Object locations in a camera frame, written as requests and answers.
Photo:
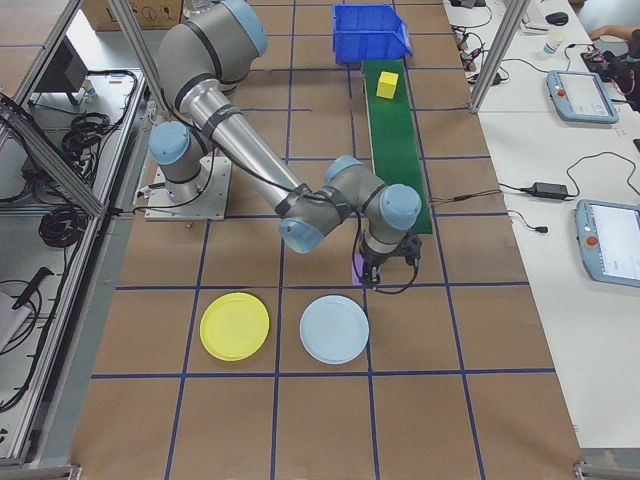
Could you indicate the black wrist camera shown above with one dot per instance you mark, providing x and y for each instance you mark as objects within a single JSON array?
[{"x": 412, "y": 250}]

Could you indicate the white cloth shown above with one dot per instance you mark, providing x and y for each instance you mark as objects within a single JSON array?
[{"x": 10, "y": 320}]

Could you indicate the black flat device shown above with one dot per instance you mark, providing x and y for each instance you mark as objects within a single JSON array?
[{"x": 467, "y": 3}]

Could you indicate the metal table frame corner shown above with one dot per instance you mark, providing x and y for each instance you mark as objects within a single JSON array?
[
  {"x": 610, "y": 465},
  {"x": 40, "y": 472}
]

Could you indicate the black monitor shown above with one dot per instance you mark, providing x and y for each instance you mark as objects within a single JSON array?
[{"x": 60, "y": 70}]

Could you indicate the purple foam block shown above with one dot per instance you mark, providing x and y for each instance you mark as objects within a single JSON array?
[{"x": 358, "y": 270}]

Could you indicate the blue plastic storage bin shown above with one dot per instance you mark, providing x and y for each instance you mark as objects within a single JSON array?
[{"x": 370, "y": 40}]

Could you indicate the yellow foam block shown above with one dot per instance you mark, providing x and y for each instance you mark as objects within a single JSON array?
[{"x": 388, "y": 85}]

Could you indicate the V-shaped metal bar frame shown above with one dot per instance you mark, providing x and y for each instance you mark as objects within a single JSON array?
[{"x": 55, "y": 161}]

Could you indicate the light blue round plate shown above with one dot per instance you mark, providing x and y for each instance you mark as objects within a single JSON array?
[{"x": 334, "y": 330}]

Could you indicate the white square base plate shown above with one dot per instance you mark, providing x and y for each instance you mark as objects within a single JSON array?
[{"x": 215, "y": 200}]

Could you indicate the aluminium profile post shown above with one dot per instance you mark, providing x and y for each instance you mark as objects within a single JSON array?
[{"x": 494, "y": 60}]

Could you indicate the white paper cup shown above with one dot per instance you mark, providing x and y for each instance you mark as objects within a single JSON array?
[{"x": 553, "y": 45}]

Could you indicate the green conveyor belt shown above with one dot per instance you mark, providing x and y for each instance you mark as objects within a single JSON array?
[{"x": 395, "y": 140}]

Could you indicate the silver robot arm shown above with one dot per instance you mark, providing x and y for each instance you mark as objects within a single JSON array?
[
  {"x": 194, "y": 6},
  {"x": 240, "y": 140}
]

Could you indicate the brown cardboard box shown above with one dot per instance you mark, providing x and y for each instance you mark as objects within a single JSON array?
[{"x": 100, "y": 15}]

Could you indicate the black power adapter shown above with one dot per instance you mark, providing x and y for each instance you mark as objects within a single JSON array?
[{"x": 550, "y": 189}]

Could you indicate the white side table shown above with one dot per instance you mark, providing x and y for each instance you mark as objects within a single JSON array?
[{"x": 550, "y": 350}]

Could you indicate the black computer mouse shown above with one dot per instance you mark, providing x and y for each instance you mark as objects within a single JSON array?
[{"x": 556, "y": 18}]

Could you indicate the white keyboard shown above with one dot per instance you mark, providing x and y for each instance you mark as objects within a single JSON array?
[{"x": 535, "y": 15}]

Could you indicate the grey blue teach pendant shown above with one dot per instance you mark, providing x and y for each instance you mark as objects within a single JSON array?
[
  {"x": 615, "y": 245},
  {"x": 582, "y": 97}
]

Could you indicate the yellow round plate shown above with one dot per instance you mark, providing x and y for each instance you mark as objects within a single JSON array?
[{"x": 235, "y": 327}]

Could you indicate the person forearm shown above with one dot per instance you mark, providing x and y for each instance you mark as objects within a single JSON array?
[{"x": 617, "y": 31}]

